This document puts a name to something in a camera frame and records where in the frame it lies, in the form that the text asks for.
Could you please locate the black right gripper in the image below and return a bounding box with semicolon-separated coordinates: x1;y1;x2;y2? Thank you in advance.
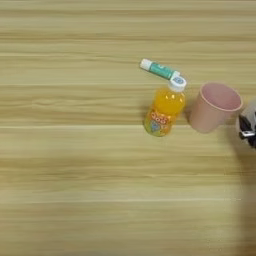
238;112;256;150

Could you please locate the clear packing tape roll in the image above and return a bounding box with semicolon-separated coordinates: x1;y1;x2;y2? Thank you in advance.
235;98;256;150

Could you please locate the pink plastic cup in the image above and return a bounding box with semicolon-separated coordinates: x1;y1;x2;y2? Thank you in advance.
188;82;244;135

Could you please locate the orange juice bottle white cap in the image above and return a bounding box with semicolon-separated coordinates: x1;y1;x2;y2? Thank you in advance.
143;75;188;138

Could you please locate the green and white glue stick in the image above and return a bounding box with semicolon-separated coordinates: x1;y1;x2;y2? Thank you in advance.
139;58;182;81

